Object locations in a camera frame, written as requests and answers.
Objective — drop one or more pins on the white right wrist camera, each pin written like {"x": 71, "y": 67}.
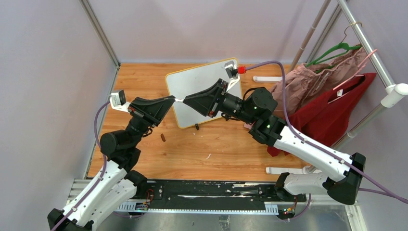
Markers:
{"x": 232, "y": 71}

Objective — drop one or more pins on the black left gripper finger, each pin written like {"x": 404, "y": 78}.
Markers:
{"x": 143, "y": 104}
{"x": 158, "y": 113}

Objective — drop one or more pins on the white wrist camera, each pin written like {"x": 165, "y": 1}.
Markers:
{"x": 118, "y": 100}
{"x": 232, "y": 71}

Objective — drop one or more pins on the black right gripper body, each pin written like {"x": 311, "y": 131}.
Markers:
{"x": 225, "y": 98}

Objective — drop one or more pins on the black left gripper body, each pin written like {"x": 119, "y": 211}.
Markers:
{"x": 134, "y": 111}

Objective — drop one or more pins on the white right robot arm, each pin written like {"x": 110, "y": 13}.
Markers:
{"x": 339, "y": 175}

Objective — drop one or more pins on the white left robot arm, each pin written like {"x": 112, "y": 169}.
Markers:
{"x": 116, "y": 181}

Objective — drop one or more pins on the red garment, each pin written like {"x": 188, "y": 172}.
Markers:
{"x": 324, "y": 122}

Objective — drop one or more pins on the pink garment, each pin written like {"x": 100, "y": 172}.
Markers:
{"x": 306, "y": 83}

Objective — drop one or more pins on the yellow framed whiteboard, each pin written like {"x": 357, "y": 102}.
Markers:
{"x": 192, "y": 80}

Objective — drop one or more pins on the pink clothes hanger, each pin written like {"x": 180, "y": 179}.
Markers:
{"x": 339, "y": 91}

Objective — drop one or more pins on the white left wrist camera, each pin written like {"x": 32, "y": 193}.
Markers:
{"x": 118, "y": 100}

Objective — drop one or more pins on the green clothes hanger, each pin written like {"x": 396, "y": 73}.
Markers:
{"x": 340, "y": 46}

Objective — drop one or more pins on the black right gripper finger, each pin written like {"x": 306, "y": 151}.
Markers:
{"x": 210, "y": 92}
{"x": 204, "y": 105}

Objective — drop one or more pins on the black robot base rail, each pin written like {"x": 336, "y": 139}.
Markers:
{"x": 208, "y": 197}

